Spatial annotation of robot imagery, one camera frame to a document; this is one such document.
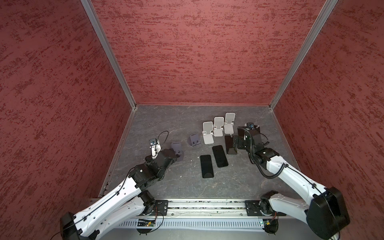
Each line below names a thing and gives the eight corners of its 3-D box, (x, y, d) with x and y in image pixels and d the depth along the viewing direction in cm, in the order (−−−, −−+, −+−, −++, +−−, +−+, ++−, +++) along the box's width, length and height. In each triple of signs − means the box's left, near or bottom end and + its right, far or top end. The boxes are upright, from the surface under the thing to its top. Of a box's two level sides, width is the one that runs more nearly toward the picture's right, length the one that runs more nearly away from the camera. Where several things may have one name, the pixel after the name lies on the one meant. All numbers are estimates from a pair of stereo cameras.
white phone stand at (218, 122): (213, 136, 105) (215, 125, 95) (213, 127, 110) (214, 116, 100) (222, 136, 105) (225, 125, 95) (221, 127, 110) (223, 116, 100)
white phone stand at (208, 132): (202, 144, 100) (203, 134, 91) (202, 131, 107) (203, 121, 98) (212, 144, 100) (214, 134, 91) (211, 131, 107) (213, 121, 98)
